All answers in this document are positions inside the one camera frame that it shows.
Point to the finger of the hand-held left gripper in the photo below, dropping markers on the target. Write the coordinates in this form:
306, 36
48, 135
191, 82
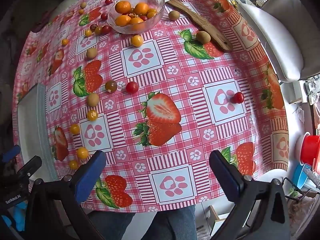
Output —
10, 154
30, 166

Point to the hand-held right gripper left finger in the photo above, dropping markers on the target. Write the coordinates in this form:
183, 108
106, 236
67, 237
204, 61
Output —
90, 177

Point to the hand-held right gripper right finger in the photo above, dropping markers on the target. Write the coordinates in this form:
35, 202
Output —
226, 176

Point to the grey tray with white inside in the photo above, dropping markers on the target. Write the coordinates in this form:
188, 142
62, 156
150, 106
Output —
30, 120

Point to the person's left hand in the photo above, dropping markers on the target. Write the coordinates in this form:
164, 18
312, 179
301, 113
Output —
20, 217

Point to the white wooden box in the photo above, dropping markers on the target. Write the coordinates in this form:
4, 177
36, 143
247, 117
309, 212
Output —
216, 217

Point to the strawberry printed red tablecloth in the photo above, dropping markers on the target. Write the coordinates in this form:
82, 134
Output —
175, 135

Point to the person's blue jeans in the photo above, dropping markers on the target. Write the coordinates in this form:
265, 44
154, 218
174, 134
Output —
175, 221

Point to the blue plastic basin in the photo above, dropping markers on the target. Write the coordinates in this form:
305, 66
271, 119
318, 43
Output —
301, 177

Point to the red plastic bucket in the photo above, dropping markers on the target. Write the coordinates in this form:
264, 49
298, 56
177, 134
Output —
311, 147

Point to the dark green-red cherry tomato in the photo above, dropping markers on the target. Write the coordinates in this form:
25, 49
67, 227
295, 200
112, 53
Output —
111, 86

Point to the yellow-green cherry tomato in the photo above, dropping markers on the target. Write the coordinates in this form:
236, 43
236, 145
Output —
98, 30

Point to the grey upholstered chair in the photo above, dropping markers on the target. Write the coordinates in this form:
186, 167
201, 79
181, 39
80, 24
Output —
275, 35

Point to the dark red cherry tomato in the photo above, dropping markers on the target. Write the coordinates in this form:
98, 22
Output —
93, 26

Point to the clear glass bowl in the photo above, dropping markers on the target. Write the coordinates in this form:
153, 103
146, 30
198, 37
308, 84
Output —
125, 30

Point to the long wooden board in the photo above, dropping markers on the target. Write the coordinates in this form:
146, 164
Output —
200, 23

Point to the orange tangerine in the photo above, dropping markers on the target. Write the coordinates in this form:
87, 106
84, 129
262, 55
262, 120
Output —
123, 7
123, 20
137, 26
141, 8

